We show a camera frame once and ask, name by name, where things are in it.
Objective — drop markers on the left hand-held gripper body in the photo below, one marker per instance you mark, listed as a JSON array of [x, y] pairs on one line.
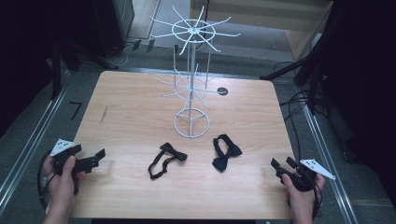
[[62, 146]]

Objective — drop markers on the metal floor rail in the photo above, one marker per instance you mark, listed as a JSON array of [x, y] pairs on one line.
[[34, 133], [330, 168]]

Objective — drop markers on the black power adapter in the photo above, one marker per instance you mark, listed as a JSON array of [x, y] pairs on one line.
[[150, 45], [136, 45]]

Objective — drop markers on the black metal stand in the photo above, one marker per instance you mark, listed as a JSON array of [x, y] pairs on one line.
[[62, 59], [299, 67]]

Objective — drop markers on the wooden table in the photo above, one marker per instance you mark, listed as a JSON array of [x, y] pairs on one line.
[[130, 124]]

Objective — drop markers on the small black round disc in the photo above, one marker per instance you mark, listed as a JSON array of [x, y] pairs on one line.
[[222, 91]]

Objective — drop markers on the black bow tie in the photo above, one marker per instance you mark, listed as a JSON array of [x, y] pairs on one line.
[[166, 159], [224, 154]]

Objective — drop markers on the person's left hand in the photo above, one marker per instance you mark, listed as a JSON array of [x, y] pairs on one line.
[[62, 189]]

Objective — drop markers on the dark cabinet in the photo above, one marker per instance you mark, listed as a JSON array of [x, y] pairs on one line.
[[113, 21]]

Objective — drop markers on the person's right hand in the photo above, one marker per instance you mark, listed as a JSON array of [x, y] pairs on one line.
[[300, 200]]

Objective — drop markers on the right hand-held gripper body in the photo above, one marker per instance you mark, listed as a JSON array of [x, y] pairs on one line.
[[300, 180]]

